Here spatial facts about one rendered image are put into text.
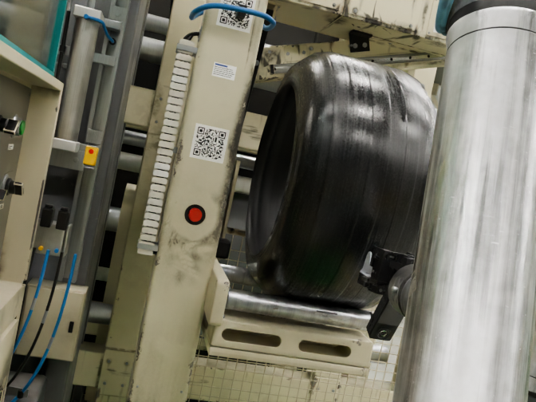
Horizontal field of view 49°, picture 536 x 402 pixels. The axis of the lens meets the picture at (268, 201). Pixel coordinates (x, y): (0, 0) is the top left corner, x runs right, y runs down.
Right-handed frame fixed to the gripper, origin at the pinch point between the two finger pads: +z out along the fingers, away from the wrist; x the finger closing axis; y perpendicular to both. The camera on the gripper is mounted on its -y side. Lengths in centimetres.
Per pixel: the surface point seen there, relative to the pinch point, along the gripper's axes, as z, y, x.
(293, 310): 10.2, -11.8, 10.4
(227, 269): 38.7, -10.5, 21.9
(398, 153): -2.4, 25.3, 0.0
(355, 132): -1.7, 27.4, 9.4
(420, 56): 57, 60, -26
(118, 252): 93, -21, 51
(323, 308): 10.9, -10.4, 3.7
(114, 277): 94, -30, 51
